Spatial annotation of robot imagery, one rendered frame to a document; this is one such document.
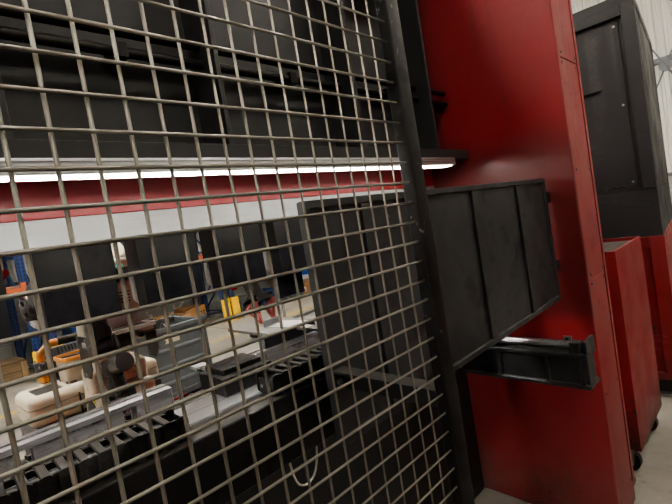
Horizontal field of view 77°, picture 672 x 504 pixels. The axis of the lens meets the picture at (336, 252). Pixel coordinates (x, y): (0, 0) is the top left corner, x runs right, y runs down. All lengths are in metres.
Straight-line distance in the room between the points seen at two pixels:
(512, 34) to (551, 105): 0.31
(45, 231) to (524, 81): 1.57
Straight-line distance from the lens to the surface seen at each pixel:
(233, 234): 1.20
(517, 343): 1.41
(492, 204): 1.32
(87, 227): 1.07
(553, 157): 1.74
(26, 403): 2.20
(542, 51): 1.80
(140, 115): 1.11
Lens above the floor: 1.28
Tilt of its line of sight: 3 degrees down
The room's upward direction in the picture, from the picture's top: 10 degrees counter-clockwise
